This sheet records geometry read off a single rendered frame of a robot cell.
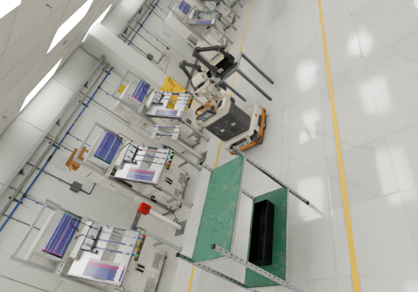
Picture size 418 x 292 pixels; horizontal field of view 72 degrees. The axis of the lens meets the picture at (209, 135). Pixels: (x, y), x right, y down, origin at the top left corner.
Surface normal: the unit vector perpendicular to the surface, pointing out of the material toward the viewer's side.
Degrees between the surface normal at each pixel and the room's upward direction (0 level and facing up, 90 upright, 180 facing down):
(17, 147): 90
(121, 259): 47
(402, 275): 0
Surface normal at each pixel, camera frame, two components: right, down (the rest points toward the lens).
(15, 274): 0.64, -0.41
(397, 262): -0.74, -0.54
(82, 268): -0.04, -0.66
